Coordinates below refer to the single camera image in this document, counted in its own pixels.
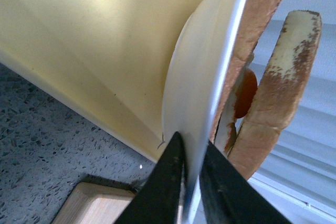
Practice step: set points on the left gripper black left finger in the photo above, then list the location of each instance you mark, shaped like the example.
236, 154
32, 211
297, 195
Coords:
158, 200

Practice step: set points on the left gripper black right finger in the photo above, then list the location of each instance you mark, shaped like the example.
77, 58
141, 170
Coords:
228, 198

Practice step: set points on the fried egg toy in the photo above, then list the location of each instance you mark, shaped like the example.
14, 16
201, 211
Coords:
236, 107

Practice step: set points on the white round plate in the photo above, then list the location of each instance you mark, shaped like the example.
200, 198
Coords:
195, 80

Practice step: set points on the bread slice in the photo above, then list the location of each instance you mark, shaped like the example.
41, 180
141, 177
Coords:
256, 16
279, 92

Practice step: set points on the wooden cutting board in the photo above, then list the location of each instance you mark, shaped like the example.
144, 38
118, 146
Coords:
91, 203

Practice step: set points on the grey curtain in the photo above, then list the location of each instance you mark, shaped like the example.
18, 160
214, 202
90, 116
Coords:
298, 176

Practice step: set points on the yellow bear tray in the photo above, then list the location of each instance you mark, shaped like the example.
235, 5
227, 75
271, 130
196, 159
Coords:
105, 59

